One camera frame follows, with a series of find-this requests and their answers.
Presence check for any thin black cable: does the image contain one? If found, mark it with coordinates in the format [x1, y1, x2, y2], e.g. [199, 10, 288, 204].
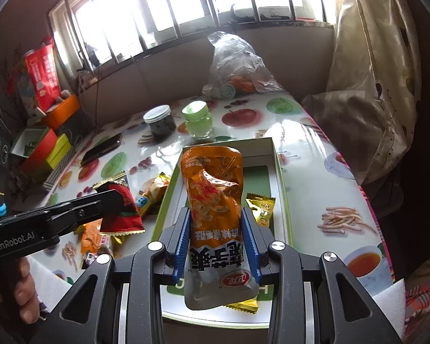
[94, 75, 103, 134]

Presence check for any orange box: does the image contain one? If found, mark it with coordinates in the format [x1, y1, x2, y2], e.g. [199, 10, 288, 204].
[42, 95, 81, 130]

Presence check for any window with metal bars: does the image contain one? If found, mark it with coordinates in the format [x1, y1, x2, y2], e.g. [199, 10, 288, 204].
[48, 0, 336, 69]

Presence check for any black smartphone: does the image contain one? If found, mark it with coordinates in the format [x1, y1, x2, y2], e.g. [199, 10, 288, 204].
[80, 133, 123, 167]

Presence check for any yellow-green box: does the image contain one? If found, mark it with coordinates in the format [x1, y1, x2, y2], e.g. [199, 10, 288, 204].
[45, 134, 74, 171]

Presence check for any colourful paper bag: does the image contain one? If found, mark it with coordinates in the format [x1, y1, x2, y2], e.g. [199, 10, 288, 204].
[15, 53, 34, 116]

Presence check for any orange and white snack pouch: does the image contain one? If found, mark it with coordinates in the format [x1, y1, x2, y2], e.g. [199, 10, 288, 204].
[180, 146, 259, 311]

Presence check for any red ribbed box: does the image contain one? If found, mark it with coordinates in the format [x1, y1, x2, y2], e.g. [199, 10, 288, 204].
[19, 129, 58, 173]

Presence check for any small yellow snack packet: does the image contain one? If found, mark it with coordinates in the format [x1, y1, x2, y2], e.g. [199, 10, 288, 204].
[225, 297, 259, 316]

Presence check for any cream floral curtain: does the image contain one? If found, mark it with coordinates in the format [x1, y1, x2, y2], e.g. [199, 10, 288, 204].
[302, 0, 421, 187]

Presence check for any gold packet with round emblem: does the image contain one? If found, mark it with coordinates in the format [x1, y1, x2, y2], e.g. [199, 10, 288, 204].
[244, 193, 276, 228]

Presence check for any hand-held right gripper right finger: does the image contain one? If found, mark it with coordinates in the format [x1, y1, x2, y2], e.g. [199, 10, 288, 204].
[240, 207, 402, 344]

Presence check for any colourful printed cloth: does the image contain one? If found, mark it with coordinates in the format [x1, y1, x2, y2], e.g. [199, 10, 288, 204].
[404, 254, 430, 332]

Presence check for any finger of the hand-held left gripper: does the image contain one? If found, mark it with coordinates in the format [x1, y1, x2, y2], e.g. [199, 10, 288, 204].
[69, 188, 125, 206]
[39, 191, 130, 239]

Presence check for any clear jar with white lid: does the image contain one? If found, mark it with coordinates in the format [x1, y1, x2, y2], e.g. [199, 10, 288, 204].
[143, 105, 177, 140]

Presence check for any gold snack packet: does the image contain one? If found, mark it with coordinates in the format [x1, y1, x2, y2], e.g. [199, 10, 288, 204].
[109, 234, 127, 259]

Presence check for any person's left hand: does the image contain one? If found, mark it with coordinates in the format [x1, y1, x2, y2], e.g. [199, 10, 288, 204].
[12, 256, 41, 325]

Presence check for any green glass jar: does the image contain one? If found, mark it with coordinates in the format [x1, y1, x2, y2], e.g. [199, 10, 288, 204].
[182, 101, 213, 140]

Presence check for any white foam sheet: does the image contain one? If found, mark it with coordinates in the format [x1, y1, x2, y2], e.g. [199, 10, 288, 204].
[374, 277, 406, 344]
[23, 253, 74, 316]

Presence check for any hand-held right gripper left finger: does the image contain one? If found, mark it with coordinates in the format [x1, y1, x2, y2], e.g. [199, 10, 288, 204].
[30, 207, 193, 344]

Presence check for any printed food tablecloth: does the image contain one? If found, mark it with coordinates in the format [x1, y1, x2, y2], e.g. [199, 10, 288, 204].
[21, 89, 395, 344]

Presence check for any white open box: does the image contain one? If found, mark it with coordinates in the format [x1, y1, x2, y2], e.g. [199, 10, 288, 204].
[10, 126, 50, 159]

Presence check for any long gold snack bar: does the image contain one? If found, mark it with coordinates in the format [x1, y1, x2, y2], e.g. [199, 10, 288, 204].
[138, 173, 171, 218]

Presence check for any orange snack packet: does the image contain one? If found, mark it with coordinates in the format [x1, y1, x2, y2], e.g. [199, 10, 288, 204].
[79, 221, 114, 259]

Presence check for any green cardboard box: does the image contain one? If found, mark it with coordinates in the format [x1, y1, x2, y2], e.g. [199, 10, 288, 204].
[150, 137, 295, 329]

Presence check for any red paper bag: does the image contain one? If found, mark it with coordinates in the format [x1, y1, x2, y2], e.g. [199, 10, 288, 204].
[24, 41, 62, 112]

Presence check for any clear plastic bag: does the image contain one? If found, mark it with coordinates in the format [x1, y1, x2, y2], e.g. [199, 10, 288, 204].
[202, 31, 284, 98]

